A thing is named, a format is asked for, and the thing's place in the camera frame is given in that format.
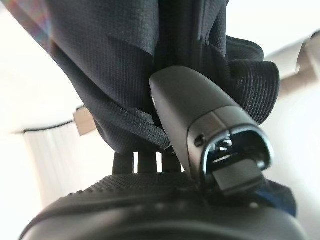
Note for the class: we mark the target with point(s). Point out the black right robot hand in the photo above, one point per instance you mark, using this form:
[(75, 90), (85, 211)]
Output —
[(195, 105)]

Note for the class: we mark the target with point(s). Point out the black garment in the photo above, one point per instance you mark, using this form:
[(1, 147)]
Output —
[(105, 62)]

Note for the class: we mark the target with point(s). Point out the wooden nightstand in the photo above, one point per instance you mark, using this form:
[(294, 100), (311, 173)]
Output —
[(83, 122)]

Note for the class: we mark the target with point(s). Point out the white curtain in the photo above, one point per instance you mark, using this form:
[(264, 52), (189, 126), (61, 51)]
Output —
[(55, 160)]

